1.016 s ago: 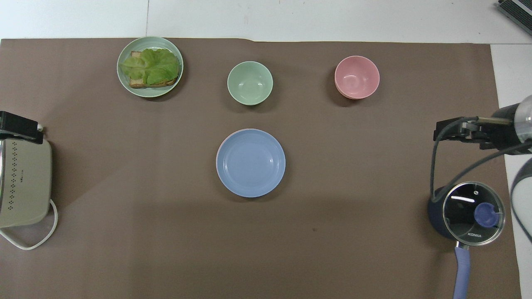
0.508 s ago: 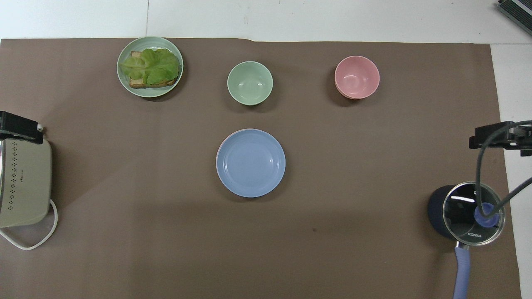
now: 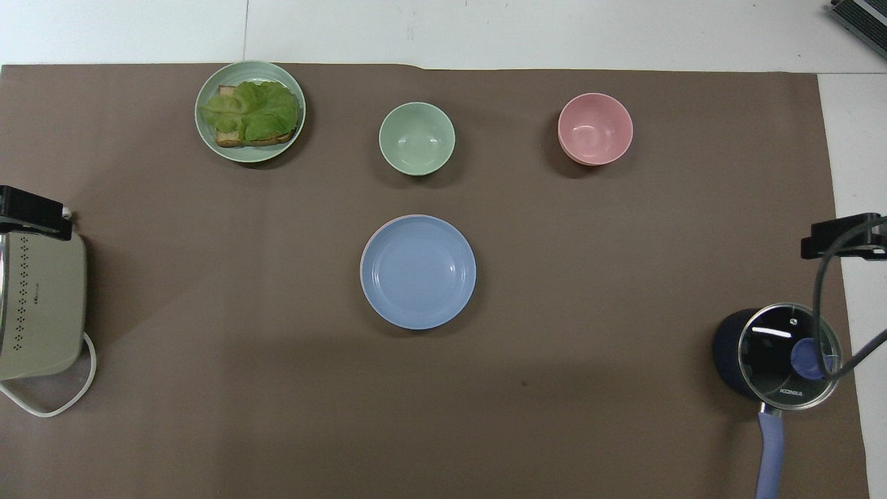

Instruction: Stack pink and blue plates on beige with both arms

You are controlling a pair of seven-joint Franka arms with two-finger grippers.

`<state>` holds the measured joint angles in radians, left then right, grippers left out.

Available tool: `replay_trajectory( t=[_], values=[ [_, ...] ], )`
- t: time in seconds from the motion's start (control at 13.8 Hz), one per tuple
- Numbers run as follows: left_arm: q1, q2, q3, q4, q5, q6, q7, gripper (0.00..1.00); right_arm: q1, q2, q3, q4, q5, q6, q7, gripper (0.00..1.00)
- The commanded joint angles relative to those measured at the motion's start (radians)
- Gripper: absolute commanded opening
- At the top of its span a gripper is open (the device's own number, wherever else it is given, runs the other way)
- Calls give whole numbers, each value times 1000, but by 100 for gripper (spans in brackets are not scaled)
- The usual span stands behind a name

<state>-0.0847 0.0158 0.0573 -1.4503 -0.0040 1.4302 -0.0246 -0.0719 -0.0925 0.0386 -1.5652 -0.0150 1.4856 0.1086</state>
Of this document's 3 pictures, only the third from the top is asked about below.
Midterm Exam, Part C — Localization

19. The blue plate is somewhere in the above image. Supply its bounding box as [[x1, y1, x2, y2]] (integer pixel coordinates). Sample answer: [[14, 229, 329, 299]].
[[360, 216, 477, 331]]

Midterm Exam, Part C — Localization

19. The green bowl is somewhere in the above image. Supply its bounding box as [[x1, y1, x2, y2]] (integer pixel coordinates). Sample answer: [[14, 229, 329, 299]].
[[378, 102, 456, 177]]

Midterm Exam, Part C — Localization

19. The pink bowl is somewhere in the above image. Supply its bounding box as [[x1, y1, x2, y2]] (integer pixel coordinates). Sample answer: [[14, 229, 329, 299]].
[[558, 93, 634, 166]]

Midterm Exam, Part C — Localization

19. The green lettuce leaf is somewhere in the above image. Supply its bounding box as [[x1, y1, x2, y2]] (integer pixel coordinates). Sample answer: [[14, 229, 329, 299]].
[[200, 80, 300, 141]]

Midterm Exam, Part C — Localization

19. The toast slice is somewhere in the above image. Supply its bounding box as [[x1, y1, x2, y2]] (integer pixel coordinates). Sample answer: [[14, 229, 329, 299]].
[[215, 85, 298, 148]]

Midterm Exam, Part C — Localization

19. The green plate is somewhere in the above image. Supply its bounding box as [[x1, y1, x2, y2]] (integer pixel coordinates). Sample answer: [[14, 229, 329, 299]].
[[195, 60, 307, 164]]

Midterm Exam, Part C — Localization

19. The dark blue pot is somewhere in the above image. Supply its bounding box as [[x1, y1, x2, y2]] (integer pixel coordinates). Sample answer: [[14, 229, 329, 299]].
[[712, 307, 787, 499]]

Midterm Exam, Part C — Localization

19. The glass pot lid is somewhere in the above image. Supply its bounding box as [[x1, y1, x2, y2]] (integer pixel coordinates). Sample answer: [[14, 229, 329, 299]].
[[737, 303, 843, 411]]

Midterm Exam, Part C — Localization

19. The black stand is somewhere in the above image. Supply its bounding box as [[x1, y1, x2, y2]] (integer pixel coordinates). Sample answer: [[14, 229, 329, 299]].
[[801, 213, 887, 261], [0, 185, 74, 241]]

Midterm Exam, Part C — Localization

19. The beige toaster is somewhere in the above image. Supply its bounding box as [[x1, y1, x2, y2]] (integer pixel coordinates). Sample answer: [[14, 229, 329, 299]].
[[0, 231, 88, 381]]

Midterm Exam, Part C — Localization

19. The grey ribbed device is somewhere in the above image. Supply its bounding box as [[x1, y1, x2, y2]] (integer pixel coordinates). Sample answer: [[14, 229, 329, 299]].
[[829, 0, 887, 60]]

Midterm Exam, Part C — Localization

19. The black cable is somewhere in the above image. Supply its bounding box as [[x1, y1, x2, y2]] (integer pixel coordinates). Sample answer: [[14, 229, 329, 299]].
[[811, 216, 887, 380]]

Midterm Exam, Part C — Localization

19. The white power cord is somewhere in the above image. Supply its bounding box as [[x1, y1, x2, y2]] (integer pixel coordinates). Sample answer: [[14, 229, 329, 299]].
[[0, 331, 98, 418]]

